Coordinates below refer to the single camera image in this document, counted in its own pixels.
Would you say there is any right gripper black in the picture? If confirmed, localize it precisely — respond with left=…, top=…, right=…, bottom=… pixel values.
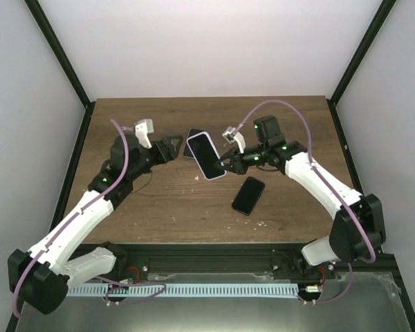
left=214, top=143, right=269, bottom=176

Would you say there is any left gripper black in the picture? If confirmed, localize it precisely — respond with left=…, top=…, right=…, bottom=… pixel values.
left=129, top=136, right=184, bottom=181

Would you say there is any phone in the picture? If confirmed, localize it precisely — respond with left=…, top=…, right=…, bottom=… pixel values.
left=186, top=131, right=226, bottom=181

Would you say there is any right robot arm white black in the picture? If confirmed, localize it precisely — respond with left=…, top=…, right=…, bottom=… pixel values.
left=216, top=116, right=386, bottom=279

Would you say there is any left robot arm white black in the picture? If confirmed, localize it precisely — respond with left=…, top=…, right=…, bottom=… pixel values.
left=8, top=133, right=183, bottom=316

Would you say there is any black phone rear table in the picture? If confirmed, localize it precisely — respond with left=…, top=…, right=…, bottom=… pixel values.
left=183, top=128, right=208, bottom=160

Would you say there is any black phone table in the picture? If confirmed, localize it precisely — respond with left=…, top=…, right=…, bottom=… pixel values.
left=231, top=176, right=266, bottom=216
left=183, top=128, right=208, bottom=160

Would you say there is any black phone front table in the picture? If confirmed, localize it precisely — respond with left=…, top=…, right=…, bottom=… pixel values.
left=231, top=176, right=266, bottom=216

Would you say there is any metal sheet front panel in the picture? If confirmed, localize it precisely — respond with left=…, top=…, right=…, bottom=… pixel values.
left=16, top=273, right=413, bottom=331

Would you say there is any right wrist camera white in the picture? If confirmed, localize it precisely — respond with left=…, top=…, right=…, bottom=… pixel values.
left=222, top=127, right=246, bottom=154

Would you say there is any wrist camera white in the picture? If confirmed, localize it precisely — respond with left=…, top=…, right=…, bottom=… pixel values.
left=222, top=127, right=246, bottom=154
left=134, top=118, right=154, bottom=149

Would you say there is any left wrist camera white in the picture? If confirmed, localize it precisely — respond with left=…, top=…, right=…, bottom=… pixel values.
left=134, top=118, right=154, bottom=149

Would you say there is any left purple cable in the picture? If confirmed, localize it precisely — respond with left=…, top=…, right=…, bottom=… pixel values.
left=12, top=119, right=167, bottom=318

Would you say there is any purple cable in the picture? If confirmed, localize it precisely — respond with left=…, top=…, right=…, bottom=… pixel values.
left=237, top=99, right=377, bottom=306
left=12, top=119, right=167, bottom=318

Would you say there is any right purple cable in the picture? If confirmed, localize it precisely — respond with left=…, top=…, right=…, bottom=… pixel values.
left=237, top=99, right=377, bottom=306

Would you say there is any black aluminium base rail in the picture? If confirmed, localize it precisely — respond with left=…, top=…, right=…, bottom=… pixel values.
left=79, top=243, right=397, bottom=282

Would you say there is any light blue slotted cable duct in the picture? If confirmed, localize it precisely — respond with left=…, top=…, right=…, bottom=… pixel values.
left=67, top=283, right=299, bottom=299

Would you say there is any left black frame post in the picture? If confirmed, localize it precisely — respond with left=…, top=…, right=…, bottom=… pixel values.
left=23, top=0, right=92, bottom=111

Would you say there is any black frame post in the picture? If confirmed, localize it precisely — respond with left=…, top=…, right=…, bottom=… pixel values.
left=330, top=0, right=398, bottom=104
left=23, top=0, right=92, bottom=111

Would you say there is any right black frame post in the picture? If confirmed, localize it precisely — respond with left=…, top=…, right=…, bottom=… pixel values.
left=330, top=0, right=398, bottom=104

